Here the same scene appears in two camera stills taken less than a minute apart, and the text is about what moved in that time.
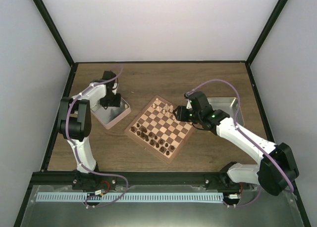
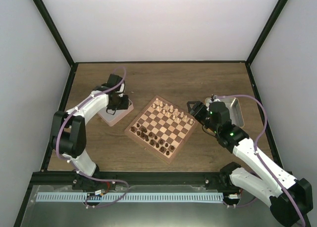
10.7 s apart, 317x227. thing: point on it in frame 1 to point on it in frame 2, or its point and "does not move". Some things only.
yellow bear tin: [230, 106] does not move
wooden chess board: [158, 130] does not move
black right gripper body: [184, 117] to [201, 117]
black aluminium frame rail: [135, 178] does not move
